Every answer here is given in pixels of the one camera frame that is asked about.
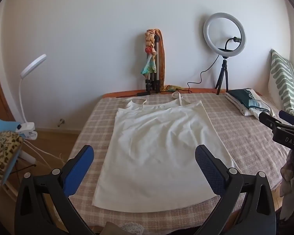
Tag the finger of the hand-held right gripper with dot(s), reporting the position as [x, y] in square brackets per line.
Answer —
[291, 120]
[269, 120]

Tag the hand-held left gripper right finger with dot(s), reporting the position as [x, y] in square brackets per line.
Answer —
[210, 169]

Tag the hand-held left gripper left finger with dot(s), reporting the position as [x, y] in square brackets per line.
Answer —
[78, 171]

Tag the white camisole top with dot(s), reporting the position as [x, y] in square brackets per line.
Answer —
[156, 151]

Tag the stack of folded clothes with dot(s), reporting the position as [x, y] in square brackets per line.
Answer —
[242, 98]

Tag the beige plaid blanket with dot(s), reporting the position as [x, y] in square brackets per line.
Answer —
[235, 127]

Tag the person's grey patterned clothing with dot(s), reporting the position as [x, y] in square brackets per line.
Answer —
[291, 176]

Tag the green striped pillow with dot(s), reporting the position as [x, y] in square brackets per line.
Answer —
[281, 78]

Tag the metal door stopper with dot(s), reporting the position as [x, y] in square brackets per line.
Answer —
[61, 122]

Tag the small black tripod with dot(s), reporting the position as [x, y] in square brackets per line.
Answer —
[224, 68]

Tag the leopard print cloth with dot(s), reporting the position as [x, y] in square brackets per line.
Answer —
[5, 156]

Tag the grey lace cloth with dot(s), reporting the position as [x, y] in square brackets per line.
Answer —
[129, 229]

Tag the colourful patterned cloth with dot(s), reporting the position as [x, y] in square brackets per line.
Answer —
[174, 88]

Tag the white clip lamp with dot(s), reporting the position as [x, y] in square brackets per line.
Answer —
[34, 63]

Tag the orange scarf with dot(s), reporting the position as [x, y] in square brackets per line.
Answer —
[162, 61]

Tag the silver folded tripod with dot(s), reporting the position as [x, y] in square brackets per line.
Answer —
[156, 63]

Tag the wooden bed frame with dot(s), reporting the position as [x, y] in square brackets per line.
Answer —
[127, 93]

